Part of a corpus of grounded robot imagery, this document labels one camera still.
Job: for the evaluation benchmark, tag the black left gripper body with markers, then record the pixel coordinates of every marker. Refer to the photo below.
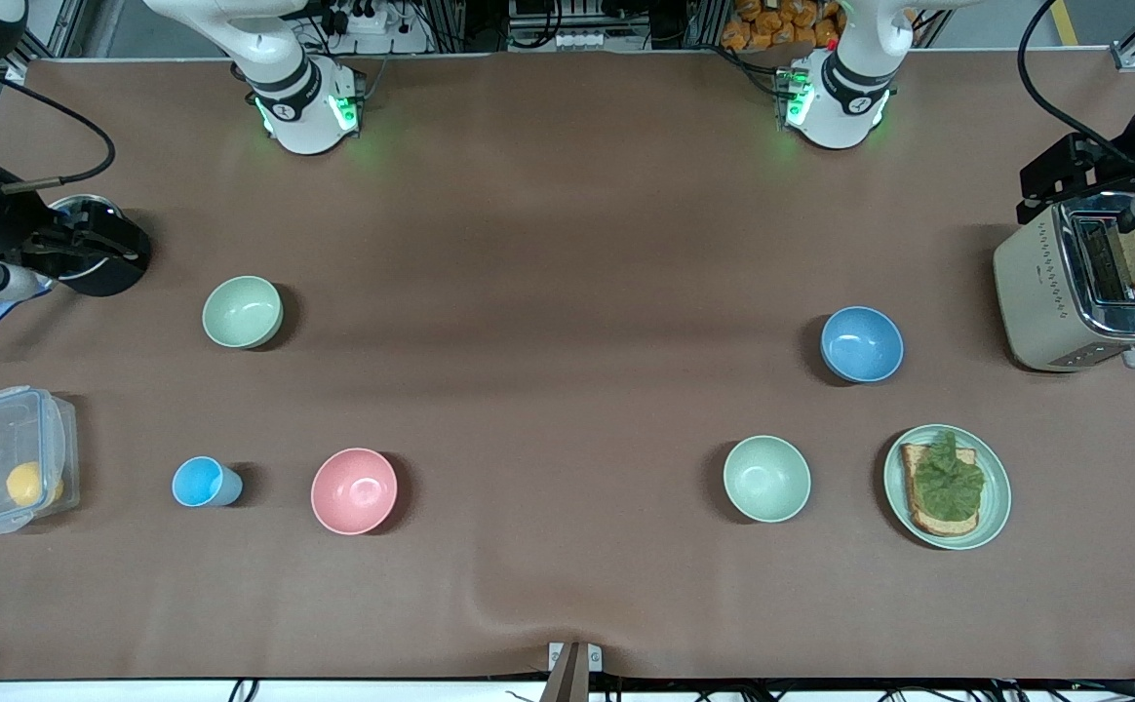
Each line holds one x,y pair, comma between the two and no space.
1086,165

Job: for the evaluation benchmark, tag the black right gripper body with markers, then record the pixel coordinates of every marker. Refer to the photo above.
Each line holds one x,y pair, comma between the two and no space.
14,216

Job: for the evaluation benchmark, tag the pale green bowl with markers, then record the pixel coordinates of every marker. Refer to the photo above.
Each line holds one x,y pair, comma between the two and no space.
241,312
766,478

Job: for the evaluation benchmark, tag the blue bowl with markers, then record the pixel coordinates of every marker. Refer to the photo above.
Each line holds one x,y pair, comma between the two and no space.
860,343

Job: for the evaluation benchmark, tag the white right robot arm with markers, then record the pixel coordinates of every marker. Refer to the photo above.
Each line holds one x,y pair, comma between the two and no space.
299,107

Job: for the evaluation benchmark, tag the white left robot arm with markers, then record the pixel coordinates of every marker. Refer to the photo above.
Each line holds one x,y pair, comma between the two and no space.
845,97

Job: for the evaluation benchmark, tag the pink bowl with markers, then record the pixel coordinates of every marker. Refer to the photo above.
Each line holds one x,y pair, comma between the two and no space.
353,490

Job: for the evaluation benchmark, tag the glass lid with blue knob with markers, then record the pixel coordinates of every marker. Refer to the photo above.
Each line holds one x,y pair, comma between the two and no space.
90,207

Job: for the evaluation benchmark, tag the cream and chrome toaster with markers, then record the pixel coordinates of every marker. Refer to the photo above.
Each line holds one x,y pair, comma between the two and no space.
1036,292

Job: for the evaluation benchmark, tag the yellow lemon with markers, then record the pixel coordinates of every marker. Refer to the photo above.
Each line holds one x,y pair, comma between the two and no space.
26,484

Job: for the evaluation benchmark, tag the light blue cup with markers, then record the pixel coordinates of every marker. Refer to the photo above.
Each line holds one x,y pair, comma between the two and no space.
199,482

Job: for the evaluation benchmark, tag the green lettuce leaf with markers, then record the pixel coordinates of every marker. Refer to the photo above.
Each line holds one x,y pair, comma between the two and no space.
948,483

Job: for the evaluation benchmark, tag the pale green plate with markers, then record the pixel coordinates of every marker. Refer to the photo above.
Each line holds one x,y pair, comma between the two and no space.
995,507

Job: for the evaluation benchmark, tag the orange snack bag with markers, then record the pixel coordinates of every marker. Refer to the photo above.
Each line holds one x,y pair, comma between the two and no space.
772,24

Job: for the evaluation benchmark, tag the bread slice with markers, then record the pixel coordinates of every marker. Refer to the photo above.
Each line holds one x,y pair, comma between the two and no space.
914,487

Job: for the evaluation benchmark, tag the small white power strip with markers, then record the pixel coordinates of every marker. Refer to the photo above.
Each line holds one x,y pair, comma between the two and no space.
582,40

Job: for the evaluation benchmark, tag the brown table mat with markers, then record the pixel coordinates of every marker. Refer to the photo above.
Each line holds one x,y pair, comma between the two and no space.
567,536

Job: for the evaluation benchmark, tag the metal table clamp bracket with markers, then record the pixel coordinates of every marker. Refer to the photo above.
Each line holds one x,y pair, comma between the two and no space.
558,655

